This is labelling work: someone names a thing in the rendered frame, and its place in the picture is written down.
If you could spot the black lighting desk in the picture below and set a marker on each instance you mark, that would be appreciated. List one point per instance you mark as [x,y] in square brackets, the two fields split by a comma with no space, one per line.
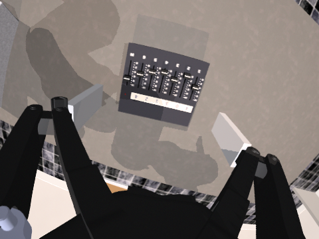
[168,92]

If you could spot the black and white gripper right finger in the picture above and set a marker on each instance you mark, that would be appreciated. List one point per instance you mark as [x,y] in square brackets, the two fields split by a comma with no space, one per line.
[276,213]

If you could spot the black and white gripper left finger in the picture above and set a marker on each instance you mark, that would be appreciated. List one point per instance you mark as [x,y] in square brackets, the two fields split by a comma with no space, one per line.
[19,160]

